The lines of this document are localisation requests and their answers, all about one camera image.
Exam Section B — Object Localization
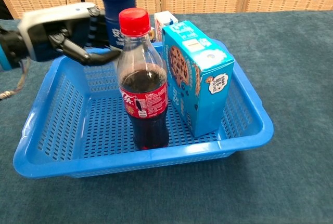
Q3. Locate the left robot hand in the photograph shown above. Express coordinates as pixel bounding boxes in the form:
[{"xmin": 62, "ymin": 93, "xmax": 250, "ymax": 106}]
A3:
[{"xmin": 17, "ymin": 2, "xmax": 122, "ymax": 66}]

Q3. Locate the white bottle blue cap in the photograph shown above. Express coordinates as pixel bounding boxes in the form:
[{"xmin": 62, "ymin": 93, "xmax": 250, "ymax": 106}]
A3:
[{"xmin": 98, "ymin": 0, "xmax": 138, "ymax": 50}]

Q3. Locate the white milk carton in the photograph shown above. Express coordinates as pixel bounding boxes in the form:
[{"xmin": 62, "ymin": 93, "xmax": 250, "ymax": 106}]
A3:
[{"xmin": 153, "ymin": 11, "xmax": 179, "ymax": 31}]

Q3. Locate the cola bottle red cap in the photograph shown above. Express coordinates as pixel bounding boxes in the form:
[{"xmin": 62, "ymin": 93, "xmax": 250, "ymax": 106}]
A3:
[{"xmin": 116, "ymin": 7, "xmax": 170, "ymax": 151}]

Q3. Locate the blue cookie box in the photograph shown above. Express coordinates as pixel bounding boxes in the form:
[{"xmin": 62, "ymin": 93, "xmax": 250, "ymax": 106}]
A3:
[{"xmin": 161, "ymin": 20, "xmax": 236, "ymax": 138}]

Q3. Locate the blue plastic perforated basket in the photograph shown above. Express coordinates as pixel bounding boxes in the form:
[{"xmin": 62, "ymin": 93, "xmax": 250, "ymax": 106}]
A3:
[{"xmin": 12, "ymin": 39, "xmax": 275, "ymax": 178}]

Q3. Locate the teal carpet table cloth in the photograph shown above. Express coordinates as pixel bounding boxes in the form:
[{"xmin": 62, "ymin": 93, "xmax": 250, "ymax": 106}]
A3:
[{"xmin": 0, "ymin": 10, "xmax": 333, "ymax": 224}]

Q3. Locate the left wrist wire bundle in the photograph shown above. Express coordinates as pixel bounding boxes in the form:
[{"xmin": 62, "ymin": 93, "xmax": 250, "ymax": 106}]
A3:
[{"xmin": 0, "ymin": 57, "xmax": 31, "ymax": 100}]

